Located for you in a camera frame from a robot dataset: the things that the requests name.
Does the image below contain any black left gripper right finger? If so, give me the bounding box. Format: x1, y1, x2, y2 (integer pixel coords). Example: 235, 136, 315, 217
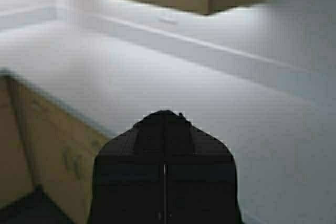
164, 111, 243, 223

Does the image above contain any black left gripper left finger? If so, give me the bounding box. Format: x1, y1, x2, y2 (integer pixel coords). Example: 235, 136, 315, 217
87, 111, 165, 223

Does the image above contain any wooden lower base cabinet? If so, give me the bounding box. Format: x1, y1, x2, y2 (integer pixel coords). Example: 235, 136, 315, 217
1, 71, 108, 223

